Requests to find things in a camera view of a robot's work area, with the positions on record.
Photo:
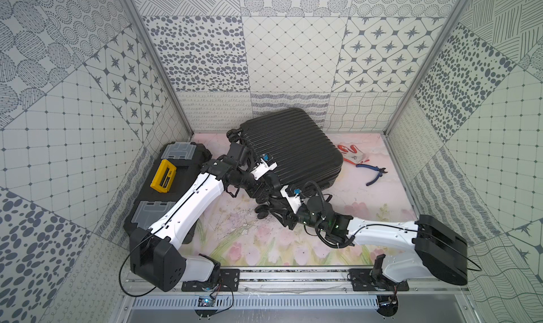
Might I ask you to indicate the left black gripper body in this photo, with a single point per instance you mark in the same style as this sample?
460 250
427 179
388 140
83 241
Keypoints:
269 181

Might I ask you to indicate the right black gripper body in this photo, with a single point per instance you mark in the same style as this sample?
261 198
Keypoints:
302 217

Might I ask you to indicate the black hard-shell suitcase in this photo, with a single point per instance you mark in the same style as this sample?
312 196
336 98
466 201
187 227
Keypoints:
307 161

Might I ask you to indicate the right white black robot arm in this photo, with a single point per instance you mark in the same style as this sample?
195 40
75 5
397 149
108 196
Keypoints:
427 246

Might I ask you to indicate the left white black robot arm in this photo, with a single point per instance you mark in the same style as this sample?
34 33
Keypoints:
154 253

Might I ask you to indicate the floral pink table mat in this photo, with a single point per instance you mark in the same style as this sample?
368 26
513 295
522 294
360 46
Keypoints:
230 232

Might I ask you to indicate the red and white work glove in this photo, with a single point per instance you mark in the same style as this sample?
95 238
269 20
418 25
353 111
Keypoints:
352 154

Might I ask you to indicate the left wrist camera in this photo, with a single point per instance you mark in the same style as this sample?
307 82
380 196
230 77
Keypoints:
239 153

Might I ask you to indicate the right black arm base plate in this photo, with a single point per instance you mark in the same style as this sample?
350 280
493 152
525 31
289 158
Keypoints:
366 280

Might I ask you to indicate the black toolbox with yellow handle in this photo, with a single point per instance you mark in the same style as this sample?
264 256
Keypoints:
172 174

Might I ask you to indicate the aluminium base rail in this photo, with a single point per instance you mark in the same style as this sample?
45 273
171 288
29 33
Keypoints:
313 280

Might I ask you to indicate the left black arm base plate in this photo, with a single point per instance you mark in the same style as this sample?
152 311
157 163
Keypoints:
226 279

